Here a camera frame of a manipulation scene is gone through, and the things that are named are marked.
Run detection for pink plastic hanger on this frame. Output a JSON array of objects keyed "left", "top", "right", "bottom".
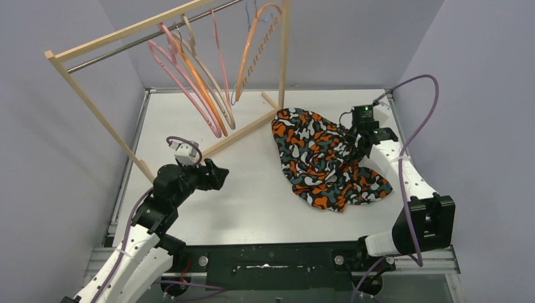
[{"left": 148, "top": 23, "right": 223, "bottom": 138}]

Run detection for orange plastic hanger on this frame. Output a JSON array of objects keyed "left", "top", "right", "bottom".
[{"left": 172, "top": 33, "right": 228, "bottom": 137}]

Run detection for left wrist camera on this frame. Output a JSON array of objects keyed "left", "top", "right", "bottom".
[{"left": 171, "top": 141, "right": 199, "bottom": 165}]

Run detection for metal rack rod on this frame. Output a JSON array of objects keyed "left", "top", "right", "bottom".
[{"left": 67, "top": 0, "right": 244, "bottom": 74}]

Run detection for orange notched hanger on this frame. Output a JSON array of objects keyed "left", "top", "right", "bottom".
[{"left": 233, "top": 3, "right": 283, "bottom": 102}]

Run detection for beige wooden hanger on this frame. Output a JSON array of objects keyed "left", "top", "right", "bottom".
[{"left": 182, "top": 14, "right": 236, "bottom": 130}]

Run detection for wooden clothes rack frame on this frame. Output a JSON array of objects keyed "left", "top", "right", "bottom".
[{"left": 44, "top": 0, "right": 291, "bottom": 181}]

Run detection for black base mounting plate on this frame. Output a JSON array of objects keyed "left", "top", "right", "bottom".
[{"left": 163, "top": 241, "right": 396, "bottom": 291}]

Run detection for orange camouflage shorts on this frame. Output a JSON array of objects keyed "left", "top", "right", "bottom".
[{"left": 271, "top": 107, "right": 393, "bottom": 213}]

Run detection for thin pink hanger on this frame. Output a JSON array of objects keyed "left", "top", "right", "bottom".
[{"left": 209, "top": 8, "right": 232, "bottom": 107}]

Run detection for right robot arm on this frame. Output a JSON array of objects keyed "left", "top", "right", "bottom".
[{"left": 350, "top": 105, "right": 456, "bottom": 270}]

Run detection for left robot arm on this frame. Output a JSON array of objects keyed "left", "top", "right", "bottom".
[{"left": 62, "top": 158, "right": 229, "bottom": 302}]

